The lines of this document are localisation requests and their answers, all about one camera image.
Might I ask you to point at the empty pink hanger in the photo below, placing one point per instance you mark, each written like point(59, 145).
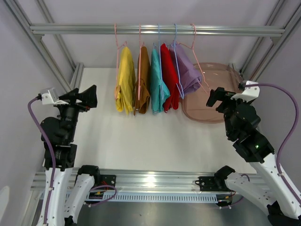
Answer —
point(204, 85)

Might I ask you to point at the pink hanger of yellow trousers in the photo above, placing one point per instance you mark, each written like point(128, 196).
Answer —
point(119, 47)

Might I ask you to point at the pink hanger of brown trousers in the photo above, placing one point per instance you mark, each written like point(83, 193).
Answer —
point(140, 67)

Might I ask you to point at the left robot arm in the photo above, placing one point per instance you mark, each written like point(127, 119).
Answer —
point(57, 134)

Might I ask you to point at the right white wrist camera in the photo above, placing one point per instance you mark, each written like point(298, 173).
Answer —
point(249, 91)

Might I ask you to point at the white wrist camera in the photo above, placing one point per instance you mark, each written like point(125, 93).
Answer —
point(249, 91)
point(49, 96)

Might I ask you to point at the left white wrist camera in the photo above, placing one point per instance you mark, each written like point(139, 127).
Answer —
point(49, 96)

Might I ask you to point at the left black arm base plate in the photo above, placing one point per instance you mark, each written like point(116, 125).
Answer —
point(105, 180)

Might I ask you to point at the blue hanger of red trousers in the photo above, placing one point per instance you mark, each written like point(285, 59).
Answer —
point(172, 46)

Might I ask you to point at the yellow trousers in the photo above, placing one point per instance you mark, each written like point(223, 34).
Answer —
point(125, 84)

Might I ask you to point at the pink translucent plastic basket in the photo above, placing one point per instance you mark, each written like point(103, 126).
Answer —
point(216, 75)

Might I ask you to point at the white slotted cable duct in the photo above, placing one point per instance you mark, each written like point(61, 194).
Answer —
point(92, 197)

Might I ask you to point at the red trousers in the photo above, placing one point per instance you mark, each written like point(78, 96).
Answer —
point(170, 78)

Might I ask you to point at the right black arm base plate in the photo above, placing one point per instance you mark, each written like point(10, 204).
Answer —
point(208, 184)

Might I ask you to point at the purple trousers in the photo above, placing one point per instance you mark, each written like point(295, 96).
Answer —
point(190, 76)

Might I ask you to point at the aluminium frame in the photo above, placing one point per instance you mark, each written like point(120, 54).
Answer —
point(17, 11)

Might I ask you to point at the blue hanger of teal trousers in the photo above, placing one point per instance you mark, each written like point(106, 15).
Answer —
point(160, 70)

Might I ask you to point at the aluminium hanging rail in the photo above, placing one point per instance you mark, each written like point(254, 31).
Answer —
point(131, 29)

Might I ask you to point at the teal trousers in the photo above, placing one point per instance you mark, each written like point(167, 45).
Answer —
point(158, 84)

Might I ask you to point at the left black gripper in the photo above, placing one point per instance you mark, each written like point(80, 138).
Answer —
point(87, 96)

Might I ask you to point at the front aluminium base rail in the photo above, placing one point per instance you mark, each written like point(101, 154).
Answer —
point(138, 181)

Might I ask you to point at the brown trousers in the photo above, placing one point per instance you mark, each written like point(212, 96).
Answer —
point(146, 77)

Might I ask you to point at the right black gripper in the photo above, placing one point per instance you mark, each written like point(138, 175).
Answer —
point(218, 94)

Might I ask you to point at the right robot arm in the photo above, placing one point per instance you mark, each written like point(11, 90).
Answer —
point(282, 204)

